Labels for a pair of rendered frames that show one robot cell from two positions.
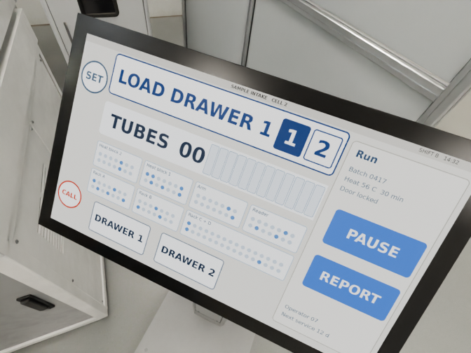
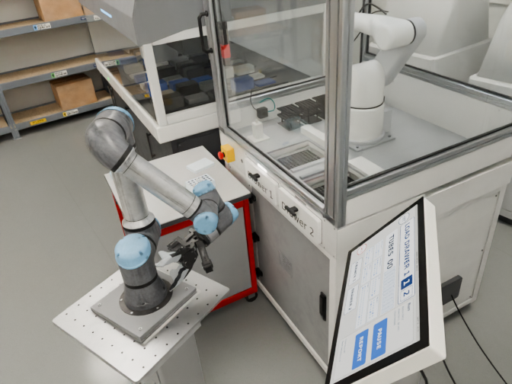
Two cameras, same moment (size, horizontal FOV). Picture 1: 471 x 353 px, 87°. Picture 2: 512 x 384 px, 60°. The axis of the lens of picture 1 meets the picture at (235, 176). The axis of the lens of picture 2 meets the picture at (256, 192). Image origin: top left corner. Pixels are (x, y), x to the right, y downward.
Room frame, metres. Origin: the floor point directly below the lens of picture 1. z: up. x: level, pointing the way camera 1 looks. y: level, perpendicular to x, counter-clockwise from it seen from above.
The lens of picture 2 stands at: (-0.06, -0.82, 1.91)
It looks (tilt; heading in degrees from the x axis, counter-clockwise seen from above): 33 degrees down; 94
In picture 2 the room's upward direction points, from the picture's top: 5 degrees counter-clockwise
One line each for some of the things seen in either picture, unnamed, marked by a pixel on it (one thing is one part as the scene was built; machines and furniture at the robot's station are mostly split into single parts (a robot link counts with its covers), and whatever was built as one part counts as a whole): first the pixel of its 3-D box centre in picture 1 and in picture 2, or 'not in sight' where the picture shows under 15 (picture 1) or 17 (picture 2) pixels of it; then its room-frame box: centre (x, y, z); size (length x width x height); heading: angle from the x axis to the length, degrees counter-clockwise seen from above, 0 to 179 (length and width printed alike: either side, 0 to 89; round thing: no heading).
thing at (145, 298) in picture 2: not in sight; (142, 285); (-0.57, 0.30, 0.83); 0.15 x 0.15 x 0.10
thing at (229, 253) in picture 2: not in sight; (184, 240); (-0.62, 1.11, 0.38); 0.62 x 0.58 x 0.76; 120
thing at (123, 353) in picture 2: not in sight; (145, 315); (-0.58, 0.28, 0.70); 0.45 x 0.44 x 0.12; 56
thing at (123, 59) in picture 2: not in sight; (189, 38); (-0.71, 2.56, 1.13); 1.78 x 1.14 x 0.45; 120
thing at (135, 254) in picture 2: not in sight; (136, 257); (-0.57, 0.32, 0.95); 0.13 x 0.12 x 0.14; 94
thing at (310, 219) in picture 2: not in sight; (299, 214); (0.00, 0.63, 0.87); 0.29 x 0.02 x 0.11; 120
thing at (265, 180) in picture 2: not in sight; (260, 180); (-0.16, 0.90, 0.87); 0.29 x 0.02 x 0.11; 120
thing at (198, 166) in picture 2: not in sight; (200, 165); (-0.50, 1.26, 0.77); 0.13 x 0.09 x 0.02; 43
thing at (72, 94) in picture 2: not in sight; (73, 91); (-2.44, 4.10, 0.28); 0.41 x 0.32 x 0.28; 36
